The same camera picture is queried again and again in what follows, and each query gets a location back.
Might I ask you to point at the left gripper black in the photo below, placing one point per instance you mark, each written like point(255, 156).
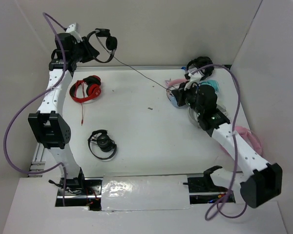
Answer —
point(91, 52)

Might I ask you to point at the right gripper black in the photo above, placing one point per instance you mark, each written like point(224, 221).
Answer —
point(179, 93)

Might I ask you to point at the black wired headphones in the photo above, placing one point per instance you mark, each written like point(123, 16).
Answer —
point(110, 43)

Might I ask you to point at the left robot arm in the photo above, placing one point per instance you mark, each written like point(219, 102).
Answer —
point(47, 124)

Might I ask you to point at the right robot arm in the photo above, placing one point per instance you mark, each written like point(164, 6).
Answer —
point(262, 181)

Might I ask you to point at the pink blue cat-ear headphones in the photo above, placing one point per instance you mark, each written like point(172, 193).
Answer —
point(173, 84)

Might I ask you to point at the grey white headphones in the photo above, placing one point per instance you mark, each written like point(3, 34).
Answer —
point(192, 116)

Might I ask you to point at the teal white headphones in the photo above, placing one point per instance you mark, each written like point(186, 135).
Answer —
point(212, 83)

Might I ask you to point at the red black headphones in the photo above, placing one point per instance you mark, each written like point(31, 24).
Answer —
point(91, 89)

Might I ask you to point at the black headphones at back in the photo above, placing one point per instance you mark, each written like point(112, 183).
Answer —
point(198, 63)

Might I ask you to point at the small black folded headphones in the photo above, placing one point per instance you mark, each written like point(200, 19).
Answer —
point(104, 142)

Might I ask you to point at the glossy white tape sheet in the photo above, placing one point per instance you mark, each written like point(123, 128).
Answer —
point(145, 193)

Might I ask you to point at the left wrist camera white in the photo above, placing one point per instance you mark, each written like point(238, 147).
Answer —
point(73, 29)

